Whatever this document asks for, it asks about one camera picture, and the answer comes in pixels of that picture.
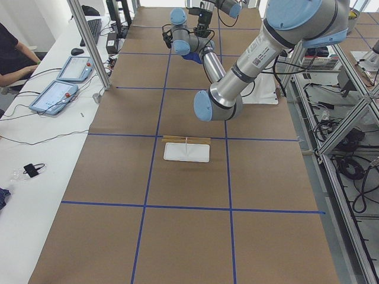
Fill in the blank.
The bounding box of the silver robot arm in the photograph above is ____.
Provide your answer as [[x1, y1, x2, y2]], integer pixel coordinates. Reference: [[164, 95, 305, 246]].
[[185, 1, 242, 38], [167, 1, 349, 121]]

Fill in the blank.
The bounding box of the black power adapter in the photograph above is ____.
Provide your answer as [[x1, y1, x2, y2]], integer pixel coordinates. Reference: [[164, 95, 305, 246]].
[[106, 32, 119, 54]]

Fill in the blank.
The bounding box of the black keyboard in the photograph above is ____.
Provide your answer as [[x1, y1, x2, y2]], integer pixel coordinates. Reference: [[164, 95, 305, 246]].
[[87, 18, 102, 44]]

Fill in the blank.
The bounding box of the seated person in black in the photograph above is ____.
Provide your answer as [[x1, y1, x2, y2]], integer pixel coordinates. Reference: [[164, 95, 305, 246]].
[[1, 24, 44, 88]]

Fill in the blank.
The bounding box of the upper teach pendant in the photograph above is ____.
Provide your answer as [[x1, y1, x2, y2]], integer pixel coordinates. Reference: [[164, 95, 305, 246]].
[[57, 56, 93, 83]]

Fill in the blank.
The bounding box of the teach pendant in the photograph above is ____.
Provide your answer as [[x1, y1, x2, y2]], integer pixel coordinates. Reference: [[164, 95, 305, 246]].
[[28, 80, 79, 115], [57, 56, 93, 83]]

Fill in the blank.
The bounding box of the small black device with cable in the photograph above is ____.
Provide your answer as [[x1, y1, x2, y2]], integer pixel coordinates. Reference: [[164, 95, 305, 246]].
[[23, 163, 46, 178]]

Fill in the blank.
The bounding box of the blue towel with grey trim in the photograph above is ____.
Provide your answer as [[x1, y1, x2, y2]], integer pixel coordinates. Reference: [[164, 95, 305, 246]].
[[182, 52, 203, 64]]

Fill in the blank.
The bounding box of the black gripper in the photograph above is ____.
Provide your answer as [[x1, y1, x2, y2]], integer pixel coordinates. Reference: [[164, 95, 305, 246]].
[[194, 8, 213, 37]]

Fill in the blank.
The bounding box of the lower teach pendant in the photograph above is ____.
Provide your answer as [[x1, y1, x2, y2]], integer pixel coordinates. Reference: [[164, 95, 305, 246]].
[[28, 80, 79, 115]]

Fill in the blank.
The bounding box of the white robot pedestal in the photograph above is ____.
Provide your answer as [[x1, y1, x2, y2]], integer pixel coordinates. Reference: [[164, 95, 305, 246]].
[[241, 73, 278, 105]]

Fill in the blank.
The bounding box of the aluminium frame post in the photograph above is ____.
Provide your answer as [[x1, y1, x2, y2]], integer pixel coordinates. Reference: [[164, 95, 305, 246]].
[[67, 0, 111, 90]]

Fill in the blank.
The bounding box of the black computer mouse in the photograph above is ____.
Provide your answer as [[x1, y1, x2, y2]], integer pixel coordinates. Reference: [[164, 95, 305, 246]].
[[70, 48, 84, 56]]

